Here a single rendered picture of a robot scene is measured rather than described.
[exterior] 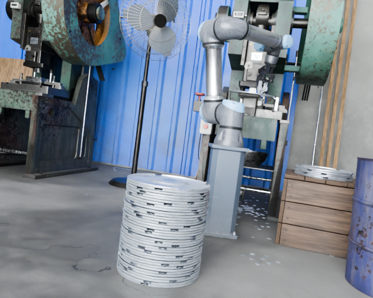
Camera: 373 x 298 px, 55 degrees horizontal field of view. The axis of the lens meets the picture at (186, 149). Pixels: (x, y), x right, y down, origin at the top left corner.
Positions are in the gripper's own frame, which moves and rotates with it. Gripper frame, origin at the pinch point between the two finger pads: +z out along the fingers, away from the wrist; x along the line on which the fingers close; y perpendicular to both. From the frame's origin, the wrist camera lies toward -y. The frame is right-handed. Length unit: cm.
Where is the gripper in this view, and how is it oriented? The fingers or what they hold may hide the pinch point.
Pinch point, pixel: (259, 92)
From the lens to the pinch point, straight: 236.8
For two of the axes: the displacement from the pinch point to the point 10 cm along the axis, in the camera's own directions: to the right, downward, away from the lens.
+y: 1.6, 4.6, -8.8
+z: -2.0, 8.8, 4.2
